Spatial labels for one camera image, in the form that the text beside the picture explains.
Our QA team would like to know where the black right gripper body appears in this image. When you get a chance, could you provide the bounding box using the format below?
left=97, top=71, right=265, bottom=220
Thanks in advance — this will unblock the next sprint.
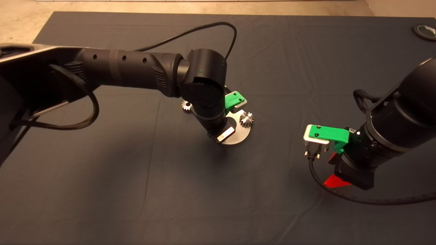
left=334, top=151, right=375, bottom=190

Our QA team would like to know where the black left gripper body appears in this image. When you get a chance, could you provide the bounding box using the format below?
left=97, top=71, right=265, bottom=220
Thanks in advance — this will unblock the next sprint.
left=204, top=117, right=237, bottom=144

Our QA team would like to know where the round metal carrier plate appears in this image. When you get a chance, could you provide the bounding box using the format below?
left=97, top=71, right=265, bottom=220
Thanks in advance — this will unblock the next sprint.
left=221, top=109, right=253, bottom=146

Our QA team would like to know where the dark grey tablecloth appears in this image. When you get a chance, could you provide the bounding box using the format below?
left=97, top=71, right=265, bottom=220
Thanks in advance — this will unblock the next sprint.
left=0, top=11, right=436, bottom=245

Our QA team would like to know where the round black disc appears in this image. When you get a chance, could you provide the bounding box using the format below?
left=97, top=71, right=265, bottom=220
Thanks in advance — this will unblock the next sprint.
left=411, top=24, right=436, bottom=42

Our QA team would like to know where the right wrist green mount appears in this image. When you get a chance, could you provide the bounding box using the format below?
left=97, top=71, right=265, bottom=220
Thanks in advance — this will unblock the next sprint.
left=314, top=125, right=351, bottom=154

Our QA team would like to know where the wrist green mount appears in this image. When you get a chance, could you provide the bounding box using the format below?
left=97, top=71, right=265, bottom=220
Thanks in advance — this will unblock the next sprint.
left=225, top=91, right=247, bottom=111
left=314, top=125, right=351, bottom=154

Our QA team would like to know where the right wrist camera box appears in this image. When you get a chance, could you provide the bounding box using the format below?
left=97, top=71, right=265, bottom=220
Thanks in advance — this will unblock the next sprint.
left=303, top=124, right=330, bottom=152

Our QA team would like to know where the left wrist green mount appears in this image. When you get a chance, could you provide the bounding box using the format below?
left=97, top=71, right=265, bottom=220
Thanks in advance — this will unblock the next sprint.
left=225, top=91, right=247, bottom=111

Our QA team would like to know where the right arm braided cable loop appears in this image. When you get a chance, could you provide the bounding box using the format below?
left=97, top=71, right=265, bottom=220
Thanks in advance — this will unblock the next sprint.
left=353, top=89, right=385, bottom=114

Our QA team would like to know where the thick black braided cable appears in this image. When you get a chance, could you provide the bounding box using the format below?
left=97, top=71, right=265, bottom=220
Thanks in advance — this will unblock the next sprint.
left=12, top=64, right=100, bottom=131

